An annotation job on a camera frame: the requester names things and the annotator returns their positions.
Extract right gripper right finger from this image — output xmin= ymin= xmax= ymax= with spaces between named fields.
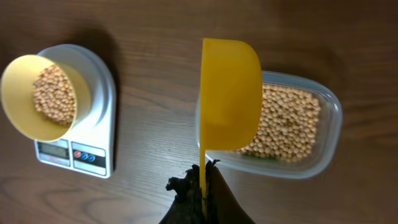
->
xmin=206 ymin=159 xmax=255 ymax=224

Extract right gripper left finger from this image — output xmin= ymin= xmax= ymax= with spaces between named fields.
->
xmin=159 ymin=164 xmax=204 ymax=224

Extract yellow measuring scoop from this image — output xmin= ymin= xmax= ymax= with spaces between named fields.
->
xmin=198 ymin=38 xmax=262 ymax=215

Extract white digital kitchen scale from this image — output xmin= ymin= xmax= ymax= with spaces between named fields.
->
xmin=34 ymin=44 xmax=116 ymax=179

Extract soybeans in bowl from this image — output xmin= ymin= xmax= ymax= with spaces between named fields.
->
xmin=33 ymin=65 xmax=76 ymax=126

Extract pale yellow bowl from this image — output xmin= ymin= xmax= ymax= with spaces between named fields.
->
xmin=1 ymin=55 xmax=92 ymax=142

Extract soybeans in container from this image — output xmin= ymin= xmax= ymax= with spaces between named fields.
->
xmin=237 ymin=84 xmax=321 ymax=162

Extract clear plastic container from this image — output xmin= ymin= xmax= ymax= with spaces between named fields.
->
xmin=206 ymin=70 xmax=343 ymax=179

